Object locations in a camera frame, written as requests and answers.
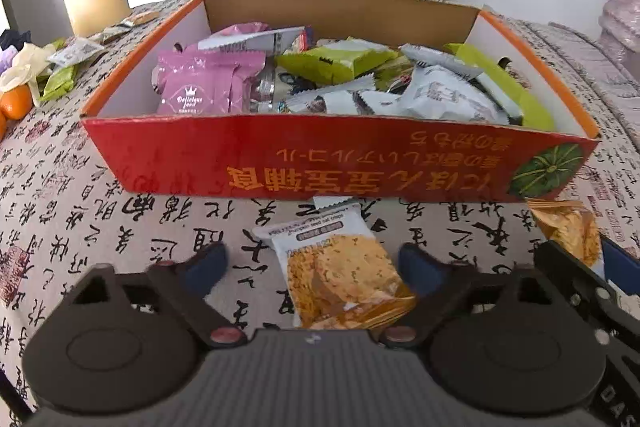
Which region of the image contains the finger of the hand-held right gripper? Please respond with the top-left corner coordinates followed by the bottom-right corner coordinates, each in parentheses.
top-left (602, 237), bottom-right (640, 288)
top-left (534, 241), bottom-right (640, 427)

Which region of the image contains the small grey snack packet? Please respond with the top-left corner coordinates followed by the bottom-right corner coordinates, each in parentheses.
top-left (97, 22), bottom-right (136, 45)

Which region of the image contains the pink crown print snack packet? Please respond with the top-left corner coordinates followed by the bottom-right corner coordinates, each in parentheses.
top-left (156, 49), bottom-right (238, 115)

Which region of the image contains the cream rubber glove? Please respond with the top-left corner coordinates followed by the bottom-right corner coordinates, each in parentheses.
top-left (0, 43), bottom-right (58, 108)

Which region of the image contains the light green snack packet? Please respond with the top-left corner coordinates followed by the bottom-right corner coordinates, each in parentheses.
top-left (37, 64), bottom-right (80, 104)

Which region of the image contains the pink textured vase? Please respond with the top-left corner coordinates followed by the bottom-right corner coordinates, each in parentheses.
top-left (597, 0), bottom-right (640, 68)

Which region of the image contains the red orange cardboard box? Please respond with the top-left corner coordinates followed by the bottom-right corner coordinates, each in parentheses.
top-left (80, 0), bottom-right (602, 204)

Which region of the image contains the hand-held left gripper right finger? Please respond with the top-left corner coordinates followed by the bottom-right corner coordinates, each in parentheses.
top-left (380, 242), bottom-right (562, 350)

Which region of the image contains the pile of assorted snacks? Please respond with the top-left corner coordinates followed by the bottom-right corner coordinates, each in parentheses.
top-left (150, 22), bottom-right (557, 130)

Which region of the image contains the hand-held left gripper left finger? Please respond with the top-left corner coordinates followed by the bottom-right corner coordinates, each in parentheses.
top-left (74, 241), bottom-right (248, 350)

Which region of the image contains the orange cracker snack packet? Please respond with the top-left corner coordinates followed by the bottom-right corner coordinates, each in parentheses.
top-left (252, 197), bottom-right (418, 330)
top-left (525, 198), bottom-right (603, 273)

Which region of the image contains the white printed snack packet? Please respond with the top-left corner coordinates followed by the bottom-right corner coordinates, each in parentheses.
top-left (47, 37), bottom-right (106, 68)

